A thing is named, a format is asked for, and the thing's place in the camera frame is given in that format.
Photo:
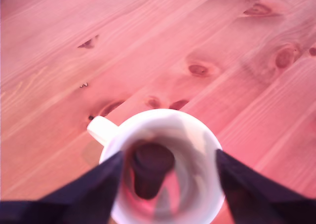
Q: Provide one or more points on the dark coffee capsule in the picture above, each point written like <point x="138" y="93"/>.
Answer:
<point x="153" y="169"/>

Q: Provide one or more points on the dark mug with white inside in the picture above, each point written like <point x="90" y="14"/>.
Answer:
<point x="160" y="120"/>

